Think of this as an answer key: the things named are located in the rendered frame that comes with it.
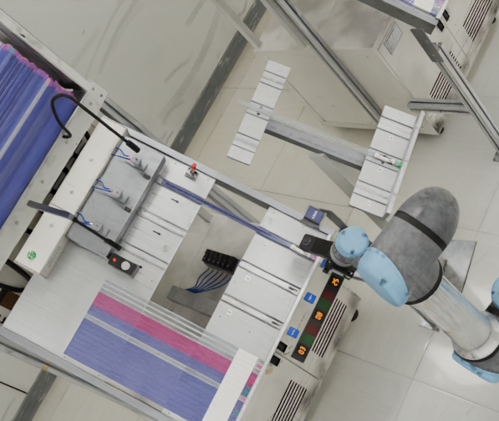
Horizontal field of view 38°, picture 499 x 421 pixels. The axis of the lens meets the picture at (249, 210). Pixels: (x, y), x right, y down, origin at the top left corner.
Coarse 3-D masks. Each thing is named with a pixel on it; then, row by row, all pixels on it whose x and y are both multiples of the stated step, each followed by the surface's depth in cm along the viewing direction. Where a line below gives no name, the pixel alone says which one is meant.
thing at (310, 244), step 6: (306, 234) 196; (306, 240) 195; (312, 240) 195; (318, 240) 194; (324, 240) 193; (300, 246) 195; (306, 246) 194; (312, 246) 194; (318, 246) 193; (324, 246) 192; (330, 246) 191; (312, 252) 194; (318, 252) 192; (324, 252) 191; (330, 258) 190
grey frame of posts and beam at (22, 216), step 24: (0, 24) 189; (24, 48) 197; (48, 48) 199; (96, 96) 207; (72, 120) 203; (120, 120) 217; (72, 144) 204; (48, 168) 201; (24, 216) 198; (240, 216) 255; (0, 240) 194; (0, 264) 195; (0, 336) 202; (24, 360) 208
